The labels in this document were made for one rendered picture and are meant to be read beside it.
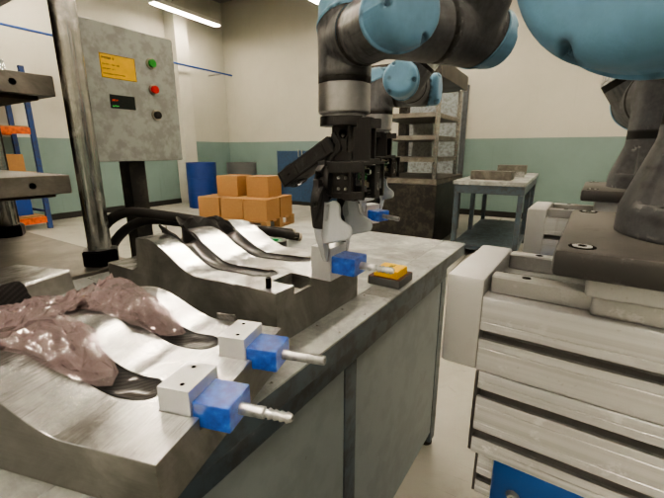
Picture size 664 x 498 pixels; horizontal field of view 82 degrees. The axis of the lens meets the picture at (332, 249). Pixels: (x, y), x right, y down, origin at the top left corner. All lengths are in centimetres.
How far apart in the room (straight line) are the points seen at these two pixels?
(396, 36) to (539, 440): 41
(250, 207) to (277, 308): 492
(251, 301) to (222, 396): 25
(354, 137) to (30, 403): 47
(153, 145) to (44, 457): 115
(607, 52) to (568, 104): 681
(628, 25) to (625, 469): 32
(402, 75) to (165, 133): 91
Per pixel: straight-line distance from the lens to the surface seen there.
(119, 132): 142
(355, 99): 55
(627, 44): 24
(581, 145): 703
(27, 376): 50
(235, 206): 565
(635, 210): 37
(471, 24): 55
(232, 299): 67
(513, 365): 39
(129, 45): 149
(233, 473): 64
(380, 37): 47
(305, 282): 68
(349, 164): 54
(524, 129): 706
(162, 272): 82
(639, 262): 31
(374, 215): 104
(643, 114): 87
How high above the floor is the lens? 110
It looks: 14 degrees down
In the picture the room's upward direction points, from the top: straight up
